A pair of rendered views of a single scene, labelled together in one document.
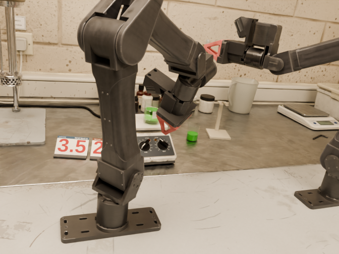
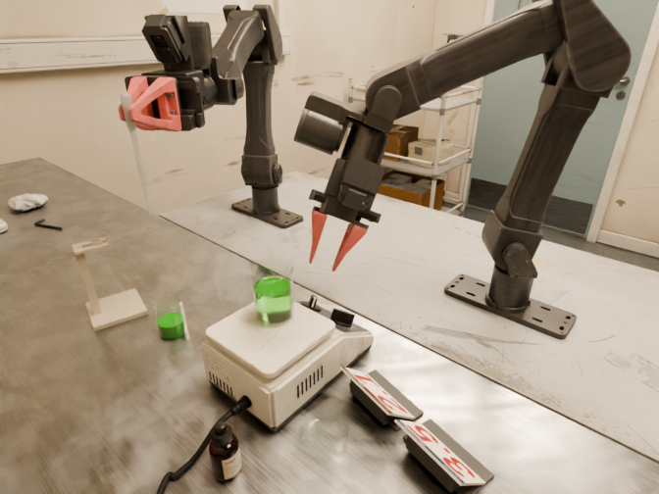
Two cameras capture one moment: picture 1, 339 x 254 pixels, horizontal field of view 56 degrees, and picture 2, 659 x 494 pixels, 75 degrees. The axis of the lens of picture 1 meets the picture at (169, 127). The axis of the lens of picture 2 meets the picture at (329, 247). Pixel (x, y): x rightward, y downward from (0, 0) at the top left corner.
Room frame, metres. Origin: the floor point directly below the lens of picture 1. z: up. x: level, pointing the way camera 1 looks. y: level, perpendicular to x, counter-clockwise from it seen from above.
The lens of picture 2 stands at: (1.06, 0.50, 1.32)
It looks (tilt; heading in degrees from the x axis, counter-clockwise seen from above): 27 degrees down; 243
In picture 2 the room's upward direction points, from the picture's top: straight up
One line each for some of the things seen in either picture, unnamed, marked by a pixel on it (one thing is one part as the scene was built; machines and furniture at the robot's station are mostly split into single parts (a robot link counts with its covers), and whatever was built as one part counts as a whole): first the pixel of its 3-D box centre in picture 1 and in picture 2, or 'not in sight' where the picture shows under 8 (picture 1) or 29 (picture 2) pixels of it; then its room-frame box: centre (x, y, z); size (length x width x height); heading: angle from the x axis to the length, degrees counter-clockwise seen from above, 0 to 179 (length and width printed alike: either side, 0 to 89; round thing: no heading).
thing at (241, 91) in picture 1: (239, 96); not in sight; (1.46, -0.31, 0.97); 0.18 x 0.13 x 0.15; 132
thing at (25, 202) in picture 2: not in sight; (27, 201); (1.29, -0.77, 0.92); 0.08 x 0.08 x 0.04; 23
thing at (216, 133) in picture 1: (220, 119); (107, 276); (1.12, -0.19, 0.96); 0.08 x 0.08 x 0.13; 8
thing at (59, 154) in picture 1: (71, 146); (443, 448); (0.82, 0.27, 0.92); 0.09 x 0.06 x 0.04; 99
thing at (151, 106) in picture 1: (151, 111); (273, 293); (0.93, 0.06, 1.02); 0.06 x 0.05 x 0.08; 57
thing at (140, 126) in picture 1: (145, 121); (271, 329); (0.94, 0.08, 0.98); 0.12 x 0.12 x 0.01; 23
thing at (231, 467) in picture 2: not in sight; (224, 447); (1.03, 0.18, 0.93); 0.03 x 0.03 x 0.07
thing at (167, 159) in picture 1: (146, 137); (287, 346); (0.91, 0.07, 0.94); 0.22 x 0.13 x 0.08; 23
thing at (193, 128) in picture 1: (192, 131); (170, 316); (1.04, -0.08, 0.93); 0.04 x 0.04 x 0.06
